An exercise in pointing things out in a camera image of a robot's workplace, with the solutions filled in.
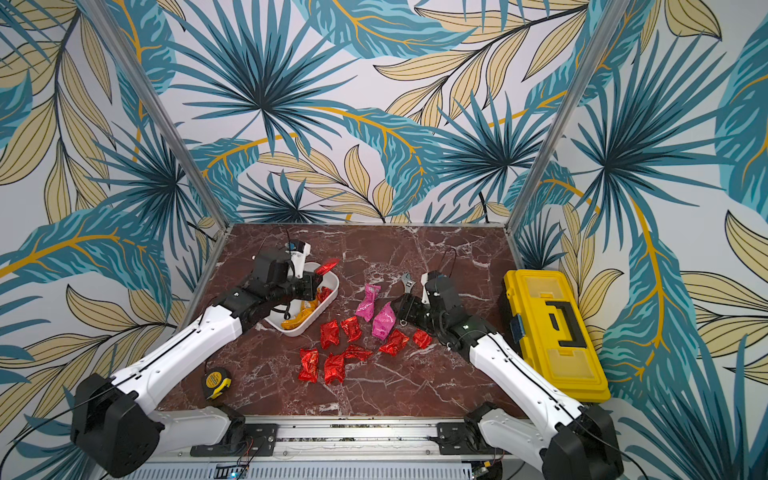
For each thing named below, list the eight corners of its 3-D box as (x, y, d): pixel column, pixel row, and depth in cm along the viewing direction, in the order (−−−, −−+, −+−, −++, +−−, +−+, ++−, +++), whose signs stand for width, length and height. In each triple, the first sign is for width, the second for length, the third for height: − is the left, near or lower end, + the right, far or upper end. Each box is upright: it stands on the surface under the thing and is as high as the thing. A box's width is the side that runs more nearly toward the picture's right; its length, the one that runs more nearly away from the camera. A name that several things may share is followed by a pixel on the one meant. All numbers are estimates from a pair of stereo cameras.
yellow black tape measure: (210, 401, 81) (203, 397, 78) (210, 375, 85) (203, 371, 82) (233, 392, 82) (227, 388, 79) (231, 368, 87) (225, 363, 83)
